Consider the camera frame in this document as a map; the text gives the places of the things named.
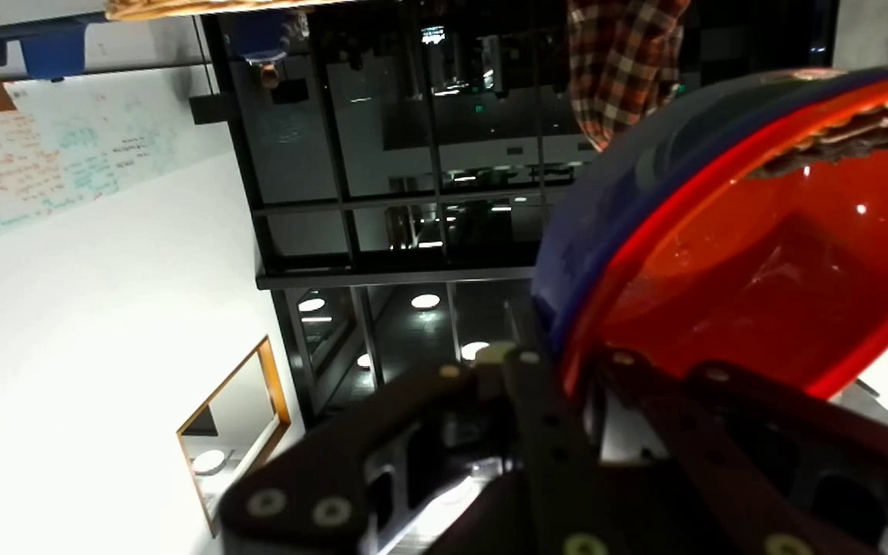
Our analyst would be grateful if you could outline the person in plaid shirt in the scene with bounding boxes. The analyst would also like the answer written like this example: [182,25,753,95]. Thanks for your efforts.
[567,0,692,151]

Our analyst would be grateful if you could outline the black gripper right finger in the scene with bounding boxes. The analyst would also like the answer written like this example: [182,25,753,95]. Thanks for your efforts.
[599,347,888,555]

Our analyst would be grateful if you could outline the orange and blue bowl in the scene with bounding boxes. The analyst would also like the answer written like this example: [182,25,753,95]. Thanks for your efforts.
[534,68,888,398]

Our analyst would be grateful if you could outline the beans in bowl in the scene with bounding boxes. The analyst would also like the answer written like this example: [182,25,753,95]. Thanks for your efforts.
[754,103,888,180]

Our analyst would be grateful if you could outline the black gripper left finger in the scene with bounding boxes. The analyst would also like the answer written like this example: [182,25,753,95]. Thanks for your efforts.
[214,295,694,555]

